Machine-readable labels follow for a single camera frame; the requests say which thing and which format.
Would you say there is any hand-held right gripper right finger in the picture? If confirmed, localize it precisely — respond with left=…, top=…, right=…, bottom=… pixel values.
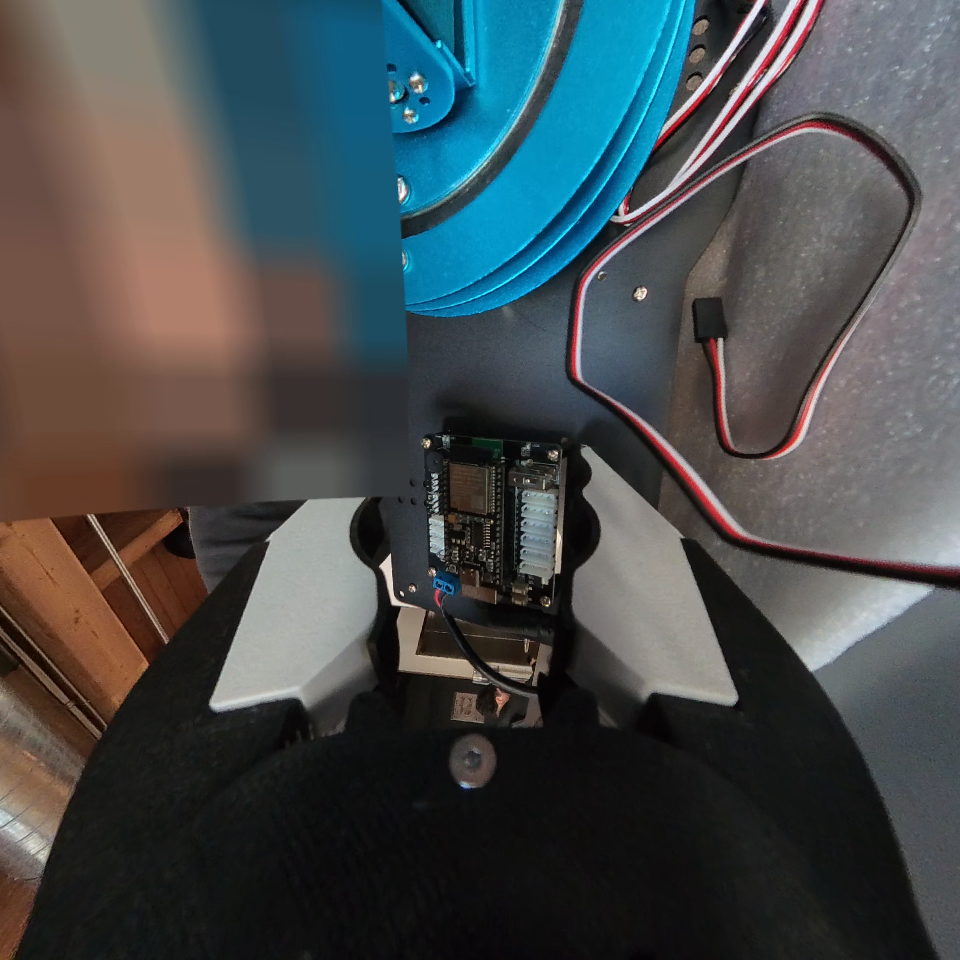
left=562, top=446, right=739, bottom=725

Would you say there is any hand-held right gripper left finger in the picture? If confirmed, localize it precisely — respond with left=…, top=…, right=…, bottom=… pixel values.
left=208, top=495, right=399, bottom=732

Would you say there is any blue toy robot arm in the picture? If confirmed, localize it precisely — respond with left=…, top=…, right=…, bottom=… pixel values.
left=382, top=0, right=774, bottom=624

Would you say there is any white rectangular box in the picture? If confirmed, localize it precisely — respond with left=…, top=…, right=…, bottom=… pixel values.
left=396, top=609, right=543, bottom=680

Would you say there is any metal ceiling pipe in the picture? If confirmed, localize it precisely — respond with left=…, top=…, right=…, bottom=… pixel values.
left=86, top=513, right=172, bottom=646

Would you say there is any grey foam sheet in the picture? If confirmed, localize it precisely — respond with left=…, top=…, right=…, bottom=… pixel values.
left=660, top=0, right=960, bottom=676

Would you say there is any black power cable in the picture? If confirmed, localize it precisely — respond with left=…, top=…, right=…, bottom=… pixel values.
left=438, top=592, right=556, bottom=687

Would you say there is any loose red white servo cable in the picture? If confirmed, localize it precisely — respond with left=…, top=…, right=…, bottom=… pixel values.
left=572, top=112, right=960, bottom=580

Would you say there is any silver ventilation duct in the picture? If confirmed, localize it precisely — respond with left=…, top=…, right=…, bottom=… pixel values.
left=0, top=671, right=87, bottom=882

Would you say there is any servo cable bundle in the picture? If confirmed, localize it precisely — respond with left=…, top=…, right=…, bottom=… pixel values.
left=611, top=0, right=826, bottom=226

